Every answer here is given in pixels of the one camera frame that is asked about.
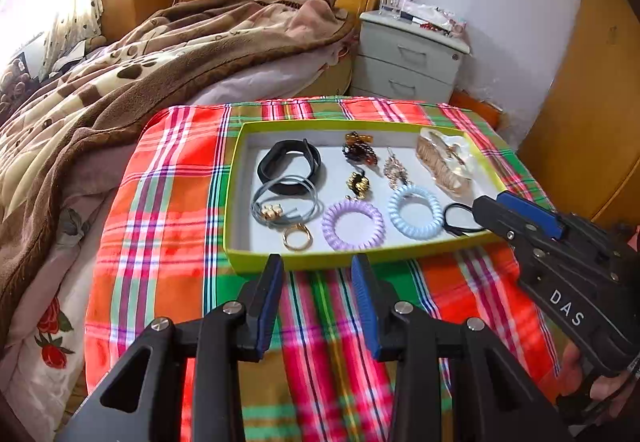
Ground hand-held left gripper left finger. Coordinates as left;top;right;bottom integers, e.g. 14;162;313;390
52;253;286;442

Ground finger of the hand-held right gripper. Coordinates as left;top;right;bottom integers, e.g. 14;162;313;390
496;191;570;241
471;195;548;268

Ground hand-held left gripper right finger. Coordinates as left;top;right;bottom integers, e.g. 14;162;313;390
350;253;576;442

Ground black elastic hair tie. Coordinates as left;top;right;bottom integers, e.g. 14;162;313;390
442;201;489;238

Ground grey cord bracelet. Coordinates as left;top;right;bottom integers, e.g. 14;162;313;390
250;175;325;227

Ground white tray with green rim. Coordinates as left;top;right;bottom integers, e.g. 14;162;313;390
223;121;509;273

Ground brown amber bead bracelet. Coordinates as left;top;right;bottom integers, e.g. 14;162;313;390
341;131;376;168

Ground person's right hand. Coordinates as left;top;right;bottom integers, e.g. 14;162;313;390
561;341;634;406

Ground silver dangle earrings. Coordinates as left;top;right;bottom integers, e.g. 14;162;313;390
382;147;414;191

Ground orange box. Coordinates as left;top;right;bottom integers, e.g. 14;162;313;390
447;90;504;128

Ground gold black beaded ornament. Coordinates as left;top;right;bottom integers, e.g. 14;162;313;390
347;169;374;201

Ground red green plaid cloth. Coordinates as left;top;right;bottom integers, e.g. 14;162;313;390
85;96;564;442

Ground wooden door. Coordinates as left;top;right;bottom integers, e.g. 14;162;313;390
517;0;640;224

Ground black wristband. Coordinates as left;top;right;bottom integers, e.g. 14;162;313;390
256;139;324;196

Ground grey drawer nightstand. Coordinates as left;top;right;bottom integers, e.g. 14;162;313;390
350;10;471;104

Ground pile of small packets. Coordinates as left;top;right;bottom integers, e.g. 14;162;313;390
402;0;469;38

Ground pale floral quilt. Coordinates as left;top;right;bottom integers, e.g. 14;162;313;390
0;47;352;423

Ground clear acrylic organizer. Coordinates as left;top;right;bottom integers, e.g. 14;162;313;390
378;0;409;20

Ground brown paw print blanket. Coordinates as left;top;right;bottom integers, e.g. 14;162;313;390
0;0;359;349

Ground clear bag with gold chain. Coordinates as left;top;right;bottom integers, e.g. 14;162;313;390
416;127;479;198

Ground gold hoop ring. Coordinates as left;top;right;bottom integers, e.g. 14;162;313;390
282;222;316;252

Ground purple spiral hair tie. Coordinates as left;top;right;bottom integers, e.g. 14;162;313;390
321;199;386;252

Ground blue spiral hair tie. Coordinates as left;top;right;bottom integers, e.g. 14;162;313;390
387;185;444;239

